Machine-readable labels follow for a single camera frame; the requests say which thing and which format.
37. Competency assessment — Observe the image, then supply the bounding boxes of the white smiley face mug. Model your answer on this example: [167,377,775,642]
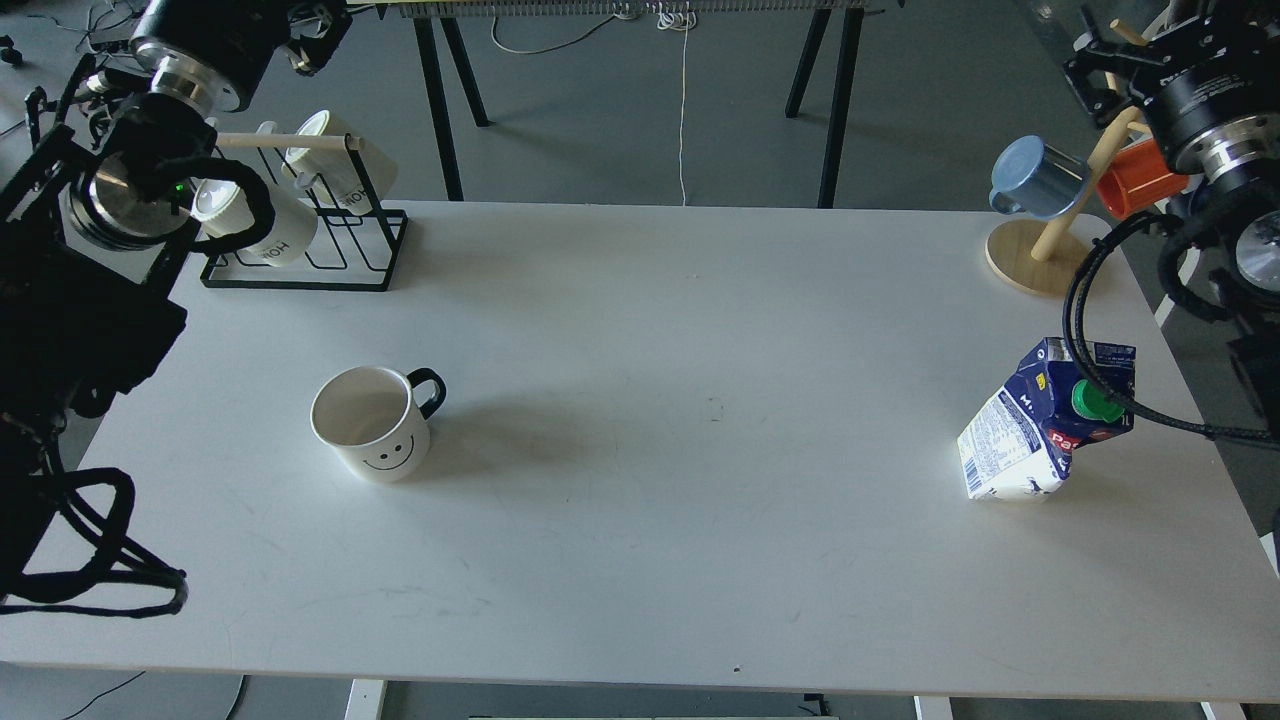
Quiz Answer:
[310,366,447,483]

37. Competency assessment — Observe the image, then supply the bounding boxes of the blue white milk carton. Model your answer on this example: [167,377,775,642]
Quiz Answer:
[956,337,1134,502]

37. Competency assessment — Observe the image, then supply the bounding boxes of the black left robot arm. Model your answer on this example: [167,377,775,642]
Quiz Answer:
[1,1,351,619]

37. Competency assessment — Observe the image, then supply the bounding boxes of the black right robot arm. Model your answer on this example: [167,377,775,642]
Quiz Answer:
[1061,1,1279,450]

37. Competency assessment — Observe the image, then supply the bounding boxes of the white mug rear on rack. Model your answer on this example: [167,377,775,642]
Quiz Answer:
[282,138,399,217]

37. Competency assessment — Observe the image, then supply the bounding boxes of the white mug on rack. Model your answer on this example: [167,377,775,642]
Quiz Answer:
[192,179,319,266]
[282,138,399,217]

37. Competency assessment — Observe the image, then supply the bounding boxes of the black trestle table background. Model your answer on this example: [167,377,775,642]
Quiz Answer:
[444,12,844,208]

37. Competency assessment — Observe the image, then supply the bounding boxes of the blue metal mug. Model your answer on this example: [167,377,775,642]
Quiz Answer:
[988,135,1093,222]

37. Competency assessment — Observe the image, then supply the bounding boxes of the white mug front on rack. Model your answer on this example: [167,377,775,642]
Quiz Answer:
[192,179,319,266]

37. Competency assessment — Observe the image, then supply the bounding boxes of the orange mug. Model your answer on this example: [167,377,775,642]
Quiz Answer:
[1094,138,1190,220]

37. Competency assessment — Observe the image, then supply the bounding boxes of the white hanging cord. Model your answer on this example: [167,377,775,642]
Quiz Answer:
[655,10,699,208]

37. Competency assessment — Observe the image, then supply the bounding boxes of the black wire mug rack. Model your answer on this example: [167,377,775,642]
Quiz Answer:
[200,111,408,292]

